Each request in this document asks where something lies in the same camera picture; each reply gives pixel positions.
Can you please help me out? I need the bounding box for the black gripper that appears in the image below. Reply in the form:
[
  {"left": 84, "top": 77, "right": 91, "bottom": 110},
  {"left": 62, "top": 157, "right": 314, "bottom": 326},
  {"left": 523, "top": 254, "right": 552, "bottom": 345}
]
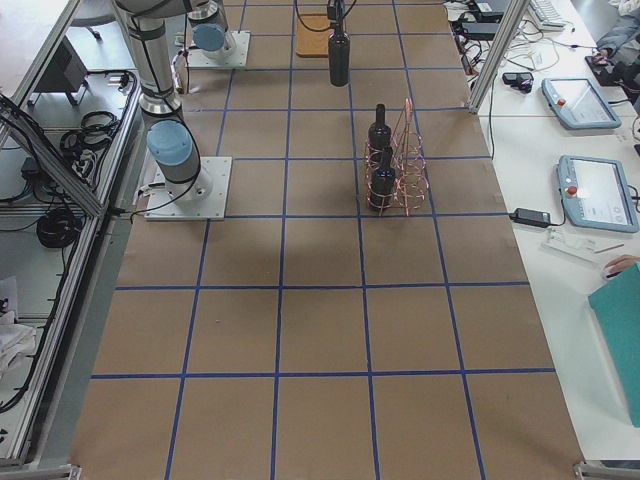
[{"left": 326, "top": 0, "right": 346, "bottom": 21}]

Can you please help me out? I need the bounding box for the teach pendant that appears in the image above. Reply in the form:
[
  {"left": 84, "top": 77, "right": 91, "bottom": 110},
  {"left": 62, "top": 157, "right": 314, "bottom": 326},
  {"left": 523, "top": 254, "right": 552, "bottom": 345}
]
[
  {"left": 557, "top": 155, "right": 639, "bottom": 233},
  {"left": 541, "top": 78, "right": 621, "bottom": 130}
]

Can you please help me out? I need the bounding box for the teach pendant far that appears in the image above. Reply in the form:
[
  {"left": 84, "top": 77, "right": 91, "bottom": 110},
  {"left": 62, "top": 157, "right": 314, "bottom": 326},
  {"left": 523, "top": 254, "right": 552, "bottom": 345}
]
[{"left": 541, "top": 78, "right": 621, "bottom": 130}]

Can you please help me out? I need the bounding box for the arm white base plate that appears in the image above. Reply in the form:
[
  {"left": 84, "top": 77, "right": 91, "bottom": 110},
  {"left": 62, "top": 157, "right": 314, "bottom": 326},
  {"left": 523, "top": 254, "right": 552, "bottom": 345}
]
[
  {"left": 143, "top": 157, "right": 232, "bottom": 221},
  {"left": 188, "top": 30, "right": 251, "bottom": 70}
]

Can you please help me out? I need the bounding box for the teach pendant near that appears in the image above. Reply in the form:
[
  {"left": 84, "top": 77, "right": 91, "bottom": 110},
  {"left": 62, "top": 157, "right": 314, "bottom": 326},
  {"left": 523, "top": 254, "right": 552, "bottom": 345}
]
[{"left": 557, "top": 155, "right": 639, "bottom": 233}]

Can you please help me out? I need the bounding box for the copper wire bottle basket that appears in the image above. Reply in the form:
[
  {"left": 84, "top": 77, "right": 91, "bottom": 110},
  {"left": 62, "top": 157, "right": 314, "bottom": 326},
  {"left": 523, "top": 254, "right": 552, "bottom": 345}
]
[{"left": 365, "top": 97, "right": 429, "bottom": 216}]

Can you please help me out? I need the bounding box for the wooden tray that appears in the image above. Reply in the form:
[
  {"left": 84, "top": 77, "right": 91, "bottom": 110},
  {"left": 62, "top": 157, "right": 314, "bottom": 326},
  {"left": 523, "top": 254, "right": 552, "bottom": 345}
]
[{"left": 295, "top": 13, "right": 331, "bottom": 58}]

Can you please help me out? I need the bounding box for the aluminium frame post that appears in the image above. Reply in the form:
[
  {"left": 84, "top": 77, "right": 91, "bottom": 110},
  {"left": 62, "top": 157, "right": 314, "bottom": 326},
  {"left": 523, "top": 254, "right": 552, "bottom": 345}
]
[{"left": 467, "top": 0, "right": 528, "bottom": 114}]

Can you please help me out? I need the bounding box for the dark wine bottle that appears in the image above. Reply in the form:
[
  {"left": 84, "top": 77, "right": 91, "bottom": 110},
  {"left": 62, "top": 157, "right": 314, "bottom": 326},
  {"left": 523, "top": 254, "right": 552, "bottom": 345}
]
[
  {"left": 369, "top": 146, "right": 396, "bottom": 213},
  {"left": 328, "top": 18, "right": 351, "bottom": 87},
  {"left": 368, "top": 103, "right": 391, "bottom": 163}
]

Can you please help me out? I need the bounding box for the black power adapter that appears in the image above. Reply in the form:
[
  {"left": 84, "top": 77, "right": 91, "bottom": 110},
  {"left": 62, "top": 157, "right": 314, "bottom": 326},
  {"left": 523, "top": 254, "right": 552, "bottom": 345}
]
[{"left": 509, "top": 208, "right": 551, "bottom": 228}]

